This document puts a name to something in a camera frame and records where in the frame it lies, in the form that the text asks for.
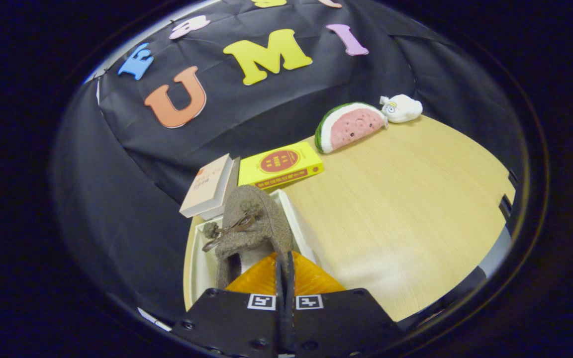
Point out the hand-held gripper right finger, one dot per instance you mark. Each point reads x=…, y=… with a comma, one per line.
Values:
x=341, y=323

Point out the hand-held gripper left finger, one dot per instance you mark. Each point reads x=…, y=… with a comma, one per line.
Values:
x=232, y=323

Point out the cream fabric storage box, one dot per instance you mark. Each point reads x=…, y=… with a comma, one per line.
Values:
x=204, y=268

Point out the brown fuzzy slipper shoe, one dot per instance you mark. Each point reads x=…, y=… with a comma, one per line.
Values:
x=261, y=233

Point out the grey book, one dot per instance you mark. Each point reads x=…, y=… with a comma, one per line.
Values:
x=232, y=191

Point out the beige book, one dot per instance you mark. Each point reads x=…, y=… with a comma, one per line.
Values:
x=207, y=186

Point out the yellow book with red circle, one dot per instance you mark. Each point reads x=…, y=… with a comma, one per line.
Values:
x=281, y=164

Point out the watermelon slice plush toy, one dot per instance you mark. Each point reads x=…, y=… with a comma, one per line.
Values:
x=351, y=127

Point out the white plush toy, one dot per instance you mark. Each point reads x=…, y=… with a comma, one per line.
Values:
x=403, y=108

